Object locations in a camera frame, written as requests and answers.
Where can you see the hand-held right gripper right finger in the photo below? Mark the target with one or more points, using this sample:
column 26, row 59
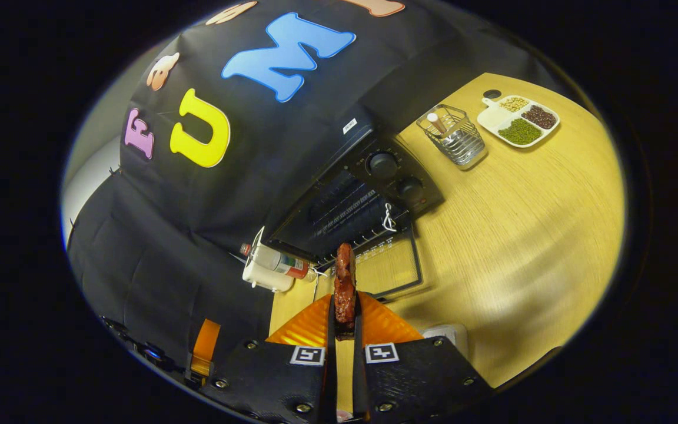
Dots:
column 421, row 383

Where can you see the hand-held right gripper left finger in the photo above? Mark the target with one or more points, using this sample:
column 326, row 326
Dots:
column 274, row 383

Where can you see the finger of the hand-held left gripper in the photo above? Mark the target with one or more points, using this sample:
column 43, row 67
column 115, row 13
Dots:
column 205, row 347

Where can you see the red grilled meat slice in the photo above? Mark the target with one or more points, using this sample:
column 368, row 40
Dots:
column 345, row 294

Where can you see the black electric oven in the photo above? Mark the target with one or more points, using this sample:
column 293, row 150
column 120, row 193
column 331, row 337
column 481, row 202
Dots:
column 398, row 171

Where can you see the white rounded block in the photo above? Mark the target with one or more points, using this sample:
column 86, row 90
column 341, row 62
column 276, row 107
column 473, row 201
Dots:
column 454, row 335

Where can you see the white toaster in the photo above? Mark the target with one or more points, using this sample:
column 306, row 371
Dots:
column 268, row 281

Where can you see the black backdrop cloth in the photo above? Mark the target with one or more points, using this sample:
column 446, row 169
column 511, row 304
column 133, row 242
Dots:
column 198, row 235

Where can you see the plastic bottle red label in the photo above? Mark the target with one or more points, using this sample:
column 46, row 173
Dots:
column 283, row 264

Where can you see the brown stick white tip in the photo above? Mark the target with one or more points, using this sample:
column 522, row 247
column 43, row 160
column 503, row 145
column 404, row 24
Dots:
column 435, row 122

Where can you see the green bean pile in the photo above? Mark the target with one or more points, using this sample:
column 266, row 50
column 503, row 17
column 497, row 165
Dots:
column 519, row 132

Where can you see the white divided plate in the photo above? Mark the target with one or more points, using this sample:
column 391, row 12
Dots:
column 492, row 118

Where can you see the dark red bean pile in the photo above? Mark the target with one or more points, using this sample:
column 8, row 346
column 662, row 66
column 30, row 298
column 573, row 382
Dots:
column 539, row 116

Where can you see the yellow bean pile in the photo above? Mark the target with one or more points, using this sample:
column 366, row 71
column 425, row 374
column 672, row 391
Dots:
column 514, row 103

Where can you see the black round table grommet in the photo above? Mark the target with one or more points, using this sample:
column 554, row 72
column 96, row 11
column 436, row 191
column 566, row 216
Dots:
column 492, row 93

